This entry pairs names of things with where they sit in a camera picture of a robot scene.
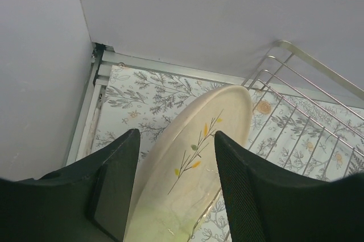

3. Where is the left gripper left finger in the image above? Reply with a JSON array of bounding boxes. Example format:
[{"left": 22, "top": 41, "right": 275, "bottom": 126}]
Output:
[{"left": 1, "top": 129, "right": 140, "bottom": 241}]

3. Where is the floral tablecloth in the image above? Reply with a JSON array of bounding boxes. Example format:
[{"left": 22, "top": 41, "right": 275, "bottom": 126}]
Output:
[{"left": 88, "top": 64, "right": 364, "bottom": 242}]

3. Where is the wire dish rack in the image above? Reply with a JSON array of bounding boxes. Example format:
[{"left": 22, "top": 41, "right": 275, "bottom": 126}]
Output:
[{"left": 187, "top": 39, "right": 364, "bottom": 242}]

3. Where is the cream plate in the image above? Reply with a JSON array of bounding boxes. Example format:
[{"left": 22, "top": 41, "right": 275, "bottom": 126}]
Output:
[{"left": 124, "top": 85, "right": 253, "bottom": 241}]

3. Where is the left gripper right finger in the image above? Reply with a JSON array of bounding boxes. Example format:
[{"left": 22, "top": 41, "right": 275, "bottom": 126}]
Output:
[{"left": 214, "top": 132, "right": 363, "bottom": 241}]

